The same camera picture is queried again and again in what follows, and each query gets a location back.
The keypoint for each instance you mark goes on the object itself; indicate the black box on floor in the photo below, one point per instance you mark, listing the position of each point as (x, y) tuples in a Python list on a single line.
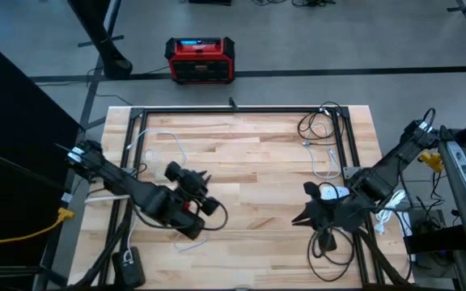
[(208, 2)]

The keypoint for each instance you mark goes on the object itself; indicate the grey power strip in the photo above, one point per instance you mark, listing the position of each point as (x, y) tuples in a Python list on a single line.
[(463, 169)]

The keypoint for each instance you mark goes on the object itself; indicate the large black panel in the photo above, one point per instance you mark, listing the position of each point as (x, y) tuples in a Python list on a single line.
[(14, 141)]

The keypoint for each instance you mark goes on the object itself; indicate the black aluminium table frame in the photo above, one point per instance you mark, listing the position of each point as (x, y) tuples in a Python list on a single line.
[(237, 109)]

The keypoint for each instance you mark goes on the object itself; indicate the white square power hub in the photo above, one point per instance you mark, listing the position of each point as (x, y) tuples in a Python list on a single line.
[(334, 193)]

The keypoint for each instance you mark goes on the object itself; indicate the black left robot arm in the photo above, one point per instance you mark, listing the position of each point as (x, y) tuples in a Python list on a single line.
[(136, 190)]

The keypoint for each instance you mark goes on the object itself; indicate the black power bank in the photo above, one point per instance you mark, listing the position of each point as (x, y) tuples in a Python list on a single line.
[(130, 272)]

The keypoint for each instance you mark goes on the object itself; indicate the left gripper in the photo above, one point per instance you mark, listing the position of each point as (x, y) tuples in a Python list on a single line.
[(184, 200)]

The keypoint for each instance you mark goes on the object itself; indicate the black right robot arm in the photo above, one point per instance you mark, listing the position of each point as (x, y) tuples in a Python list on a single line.
[(386, 165)]

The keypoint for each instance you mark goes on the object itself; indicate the red portable power station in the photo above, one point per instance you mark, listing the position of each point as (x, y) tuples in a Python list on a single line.
[(200, 60)]

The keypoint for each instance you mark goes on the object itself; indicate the yellow plug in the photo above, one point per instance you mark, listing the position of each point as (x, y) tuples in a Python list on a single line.
[(433, 161)]

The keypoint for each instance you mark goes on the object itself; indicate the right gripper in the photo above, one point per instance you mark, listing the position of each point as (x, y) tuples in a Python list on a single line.
[(334, 216)]

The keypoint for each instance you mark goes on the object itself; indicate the white floor power strip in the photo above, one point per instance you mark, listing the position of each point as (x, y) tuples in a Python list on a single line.
[(405, 224)]

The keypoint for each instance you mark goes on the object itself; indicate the small black frame clamp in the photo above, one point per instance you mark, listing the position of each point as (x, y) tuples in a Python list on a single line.
[(233, 104)]

